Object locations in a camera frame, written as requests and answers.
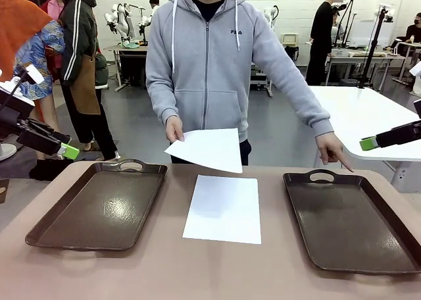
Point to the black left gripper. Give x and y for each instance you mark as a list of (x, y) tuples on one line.
[(8, 115)]

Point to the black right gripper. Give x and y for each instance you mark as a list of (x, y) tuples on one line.
[(417, 109)]

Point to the white A4 paper sheet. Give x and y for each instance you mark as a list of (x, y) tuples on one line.
[(213, 148)]

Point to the person's left forearm grey sleeve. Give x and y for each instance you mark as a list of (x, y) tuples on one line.
[(306, 106)]

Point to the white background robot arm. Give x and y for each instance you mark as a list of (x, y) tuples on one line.
[(120, 20), (146, 23), (271, 15)]

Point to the person's right forearm grey sleeve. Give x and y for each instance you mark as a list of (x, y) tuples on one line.
[(161, 92)]

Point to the person's left hand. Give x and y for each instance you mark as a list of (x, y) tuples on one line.
[(330, 145)]

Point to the person's right hand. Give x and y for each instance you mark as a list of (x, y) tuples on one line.
[(174, 129)]

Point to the black bag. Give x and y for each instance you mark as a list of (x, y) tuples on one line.
[(49, 170)]

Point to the white table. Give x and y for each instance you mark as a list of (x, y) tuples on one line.
[(361, 115)]

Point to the white round stand base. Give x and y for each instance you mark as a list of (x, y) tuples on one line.
[(6, 152)]

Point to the brown object at edge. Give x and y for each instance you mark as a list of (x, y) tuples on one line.
[(4, 191)]

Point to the person in blue floral shirt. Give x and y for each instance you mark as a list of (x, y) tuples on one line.
[(36, 66)]

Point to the grey background work table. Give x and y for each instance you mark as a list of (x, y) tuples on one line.
[(128, 55), (361, 58)]

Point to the black tripod stand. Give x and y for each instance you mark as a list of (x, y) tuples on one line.
[(371, 50)]

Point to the brown plastic tray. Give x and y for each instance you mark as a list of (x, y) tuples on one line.
[(348, 224), (98, 211)]

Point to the person in dark striped jacket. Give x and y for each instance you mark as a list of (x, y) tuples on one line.
[(82, 50)]

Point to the seated person in black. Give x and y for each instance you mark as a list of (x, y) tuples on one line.
[(415, 28)]

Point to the person in black clothes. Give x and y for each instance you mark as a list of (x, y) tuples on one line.
[(322, 40)]

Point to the person in orange top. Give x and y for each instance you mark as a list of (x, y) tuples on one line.
[(19, 20)]

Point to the person in pink top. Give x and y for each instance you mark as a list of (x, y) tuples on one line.
[(54, 5)]

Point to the beige box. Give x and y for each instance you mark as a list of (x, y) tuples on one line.
[(290, 39)]

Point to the dark-haired background person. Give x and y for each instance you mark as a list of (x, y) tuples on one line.
[(154, 2)]

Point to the person in grey hoodie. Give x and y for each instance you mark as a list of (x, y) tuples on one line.
[(207, 66)]

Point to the white A4 paper stack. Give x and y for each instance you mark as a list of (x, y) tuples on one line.
[(223, 211)]

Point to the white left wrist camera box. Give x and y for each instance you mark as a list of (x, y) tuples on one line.
[(33, 73)]

